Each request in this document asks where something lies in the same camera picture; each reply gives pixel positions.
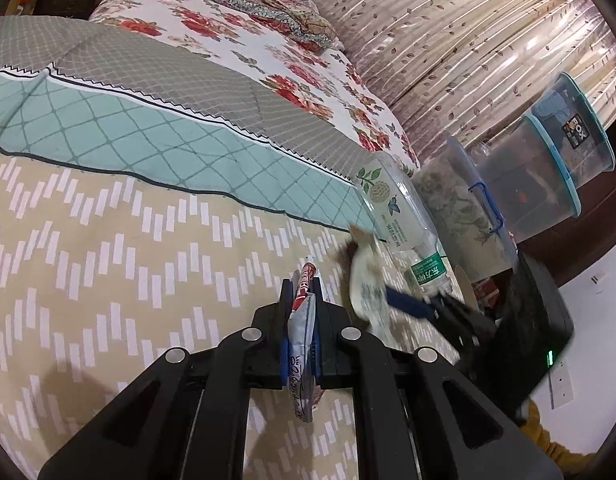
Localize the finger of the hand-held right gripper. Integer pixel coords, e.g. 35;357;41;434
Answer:
428;292;496;361
385;285;441;320

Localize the clear storage box teal lid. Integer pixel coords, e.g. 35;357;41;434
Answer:
470;115;584;243
530;72;616;191

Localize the clear storage box blue handle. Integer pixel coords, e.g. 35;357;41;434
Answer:
418;136;519;281

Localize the red silver sachet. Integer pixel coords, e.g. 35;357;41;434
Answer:
287;256;323;423

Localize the orange snack packet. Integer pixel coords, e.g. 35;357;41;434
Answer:
475;280;501;311

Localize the leaf print curtain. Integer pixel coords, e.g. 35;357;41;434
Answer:
303;0;616;181

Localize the white printed snack wrapper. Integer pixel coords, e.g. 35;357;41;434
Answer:
338;225;391;333

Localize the white wall outlet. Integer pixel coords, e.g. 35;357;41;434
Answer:
547;352;575;406

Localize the beige round bin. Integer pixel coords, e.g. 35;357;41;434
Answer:
453;264;481;321

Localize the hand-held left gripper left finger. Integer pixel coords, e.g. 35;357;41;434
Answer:
38;275;294;480

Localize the clear plastic bottle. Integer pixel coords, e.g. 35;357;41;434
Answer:
355;154;461;301

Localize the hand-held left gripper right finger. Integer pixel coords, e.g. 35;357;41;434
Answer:
310;277;564;480

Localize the brown wooden door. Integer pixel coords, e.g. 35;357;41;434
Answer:
563;125;616;291

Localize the person's right forearm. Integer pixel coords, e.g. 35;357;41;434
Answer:
518;400;601;480

